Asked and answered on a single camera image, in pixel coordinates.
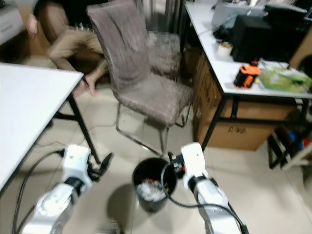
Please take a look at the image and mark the black round rubbish bin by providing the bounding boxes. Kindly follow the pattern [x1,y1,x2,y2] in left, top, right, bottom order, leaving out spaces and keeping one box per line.
[132,156,178,214]

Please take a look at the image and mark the white crumpled paper trash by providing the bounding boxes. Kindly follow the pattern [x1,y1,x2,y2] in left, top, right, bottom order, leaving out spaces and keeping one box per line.
[136,179,167,202]

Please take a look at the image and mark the large brown cardboard box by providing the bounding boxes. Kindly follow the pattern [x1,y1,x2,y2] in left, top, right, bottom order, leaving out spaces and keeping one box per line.
[192,48,299,152]

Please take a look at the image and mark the white table with black legs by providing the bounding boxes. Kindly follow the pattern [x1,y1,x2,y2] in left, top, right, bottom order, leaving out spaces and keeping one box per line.
[0,63,101,192]

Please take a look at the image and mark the brown fabric chair metal legs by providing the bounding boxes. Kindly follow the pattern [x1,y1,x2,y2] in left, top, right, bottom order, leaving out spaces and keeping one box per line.
[146,31,182,81]
[86,0,194,156]

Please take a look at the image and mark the orange and black tool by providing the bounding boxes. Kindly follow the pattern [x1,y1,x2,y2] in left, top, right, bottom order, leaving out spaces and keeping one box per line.
[233,60,262,90]

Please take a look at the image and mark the black floor rack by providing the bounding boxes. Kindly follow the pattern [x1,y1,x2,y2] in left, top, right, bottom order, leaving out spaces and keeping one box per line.
[268,124,312,171]

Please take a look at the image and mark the small white cup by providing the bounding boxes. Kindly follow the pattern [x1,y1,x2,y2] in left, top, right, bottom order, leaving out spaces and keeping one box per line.
[217,41,234,59]

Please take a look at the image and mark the person in khaki trousers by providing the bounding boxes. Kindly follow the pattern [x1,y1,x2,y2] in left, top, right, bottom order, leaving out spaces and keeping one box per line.
[26,0,109,98]

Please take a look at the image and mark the green plastic packet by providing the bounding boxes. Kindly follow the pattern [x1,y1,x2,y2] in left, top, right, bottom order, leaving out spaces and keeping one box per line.
[259,67,312,94]

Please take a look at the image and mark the grey curtain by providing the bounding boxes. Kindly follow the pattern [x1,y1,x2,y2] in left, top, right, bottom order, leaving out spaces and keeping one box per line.
[139,0,184,34]

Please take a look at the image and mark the black box-shaped printer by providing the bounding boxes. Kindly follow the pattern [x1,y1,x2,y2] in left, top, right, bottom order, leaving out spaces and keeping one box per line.
[229,4,312,64]

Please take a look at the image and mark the grey office machine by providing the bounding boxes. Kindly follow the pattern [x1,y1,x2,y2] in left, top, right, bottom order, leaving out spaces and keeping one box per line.
[211,1,267,29]

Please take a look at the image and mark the white cabinet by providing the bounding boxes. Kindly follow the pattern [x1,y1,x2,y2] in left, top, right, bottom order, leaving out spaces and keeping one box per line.
[0,7,26,47]

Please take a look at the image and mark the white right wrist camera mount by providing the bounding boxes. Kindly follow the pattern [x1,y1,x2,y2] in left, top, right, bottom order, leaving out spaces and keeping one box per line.
[180,142,209,179]

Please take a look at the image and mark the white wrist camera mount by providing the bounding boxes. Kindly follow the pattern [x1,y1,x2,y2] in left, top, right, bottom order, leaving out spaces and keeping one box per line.
[180,142,209,179]
[63,144,93,182]

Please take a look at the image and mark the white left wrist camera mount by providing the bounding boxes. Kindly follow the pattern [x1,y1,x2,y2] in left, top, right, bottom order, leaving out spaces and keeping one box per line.
[63,144,93,182]

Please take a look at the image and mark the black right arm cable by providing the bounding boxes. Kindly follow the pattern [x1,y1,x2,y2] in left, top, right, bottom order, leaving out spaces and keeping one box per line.
[160,163,249,234]

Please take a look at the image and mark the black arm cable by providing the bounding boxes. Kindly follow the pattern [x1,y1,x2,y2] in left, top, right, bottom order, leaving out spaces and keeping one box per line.
[12,149,67,234]
[160,163,249,234]

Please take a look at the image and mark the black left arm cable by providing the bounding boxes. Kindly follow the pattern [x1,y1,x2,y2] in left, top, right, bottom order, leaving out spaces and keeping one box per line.
[12,149,67,234]

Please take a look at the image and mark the white desk with black frame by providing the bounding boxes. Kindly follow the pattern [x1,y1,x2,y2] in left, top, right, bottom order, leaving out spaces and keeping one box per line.
[182,2,312,150]

